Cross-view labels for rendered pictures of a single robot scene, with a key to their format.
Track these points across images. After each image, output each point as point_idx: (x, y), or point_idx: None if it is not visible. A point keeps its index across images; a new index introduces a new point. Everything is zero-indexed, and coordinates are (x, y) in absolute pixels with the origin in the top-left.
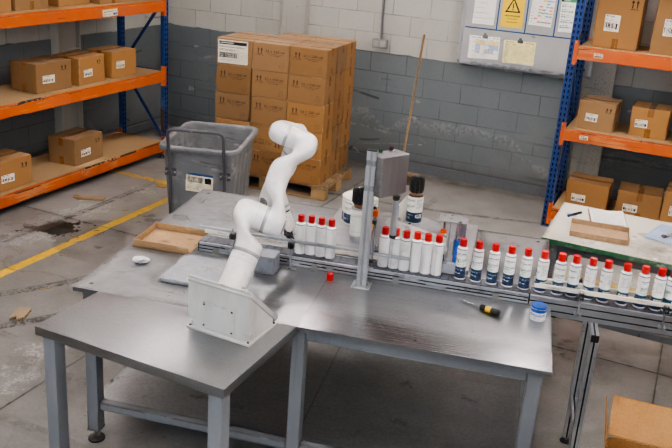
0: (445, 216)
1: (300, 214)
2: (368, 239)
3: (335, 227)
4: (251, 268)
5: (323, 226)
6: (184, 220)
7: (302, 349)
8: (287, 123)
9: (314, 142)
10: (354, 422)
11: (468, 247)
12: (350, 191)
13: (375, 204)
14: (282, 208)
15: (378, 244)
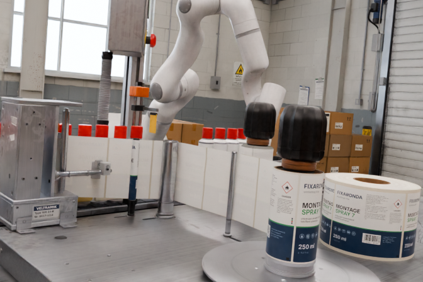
0: (62, 101)
1: (243, 128)
2: (120, 124)
3: (201, 140)
4: (143, 120)
5: (213, 140)
6: (420, 202)
7: None
8: None
9: None
10: None
11: (67, 277)
12: (408, 183)
13: (332, 191)
14: (158, 70)
15: (214, 219)
